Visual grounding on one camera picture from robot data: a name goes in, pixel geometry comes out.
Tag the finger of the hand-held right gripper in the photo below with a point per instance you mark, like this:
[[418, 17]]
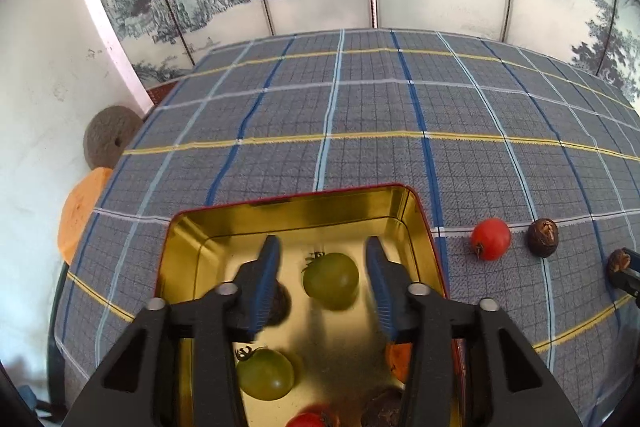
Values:
[[631, 281]]

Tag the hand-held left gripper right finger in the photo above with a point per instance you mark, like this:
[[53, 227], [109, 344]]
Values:
[[382, 294]]

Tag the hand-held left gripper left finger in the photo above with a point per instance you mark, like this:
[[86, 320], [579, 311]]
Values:
[[267, 287]]

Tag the brown water chestnut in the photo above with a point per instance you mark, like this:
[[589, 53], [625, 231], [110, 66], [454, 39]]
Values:
[[619, 262], [382, 412], [280, 304], [543, 237]]

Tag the green cherry tomato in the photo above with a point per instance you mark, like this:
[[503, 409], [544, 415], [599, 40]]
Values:
[[266, 373], [331, 282]]

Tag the orange cherry tomato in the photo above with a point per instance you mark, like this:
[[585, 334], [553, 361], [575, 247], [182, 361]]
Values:
[[400, 359]]

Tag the red tin with gold interior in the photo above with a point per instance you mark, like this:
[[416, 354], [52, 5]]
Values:
[[225, 227]]

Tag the red cherry tomato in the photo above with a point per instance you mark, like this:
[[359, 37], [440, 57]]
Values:
[[491, 239], [310, 419]]

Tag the grey plaid cloth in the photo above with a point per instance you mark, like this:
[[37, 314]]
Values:
[[350, 107]]

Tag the orange cushion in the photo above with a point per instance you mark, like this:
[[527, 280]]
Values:
[[82, 212]]

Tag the blue object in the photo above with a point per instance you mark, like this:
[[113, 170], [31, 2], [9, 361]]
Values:
[[27, 394]]

